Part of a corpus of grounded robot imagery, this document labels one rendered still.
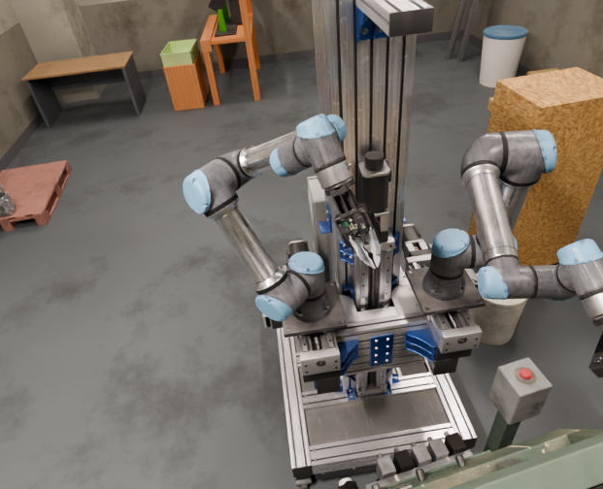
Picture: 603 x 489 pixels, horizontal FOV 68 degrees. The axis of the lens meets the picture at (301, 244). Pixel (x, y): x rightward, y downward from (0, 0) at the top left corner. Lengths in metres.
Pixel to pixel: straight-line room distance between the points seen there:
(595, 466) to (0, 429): 3.07
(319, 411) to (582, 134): 2.00
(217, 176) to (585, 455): 1.17
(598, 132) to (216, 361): 2.52
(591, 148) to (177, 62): 4.74
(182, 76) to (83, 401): 4.30
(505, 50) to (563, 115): 3.55
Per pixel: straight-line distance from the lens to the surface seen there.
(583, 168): 3.04
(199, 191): 1.32
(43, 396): 3.21
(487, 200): 1.20
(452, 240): 1.59
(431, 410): 2.39
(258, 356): 2.85
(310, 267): 1.46
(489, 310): 2.74
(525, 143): 1.33
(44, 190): 5.01
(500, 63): 6.29
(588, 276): 1.05
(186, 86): 6.26
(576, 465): 0.33
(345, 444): 2.27
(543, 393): 1.71
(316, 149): 0.97
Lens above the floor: 2.25
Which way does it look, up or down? 39 degrees down
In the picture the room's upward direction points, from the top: 7 degrees counter-clockwise
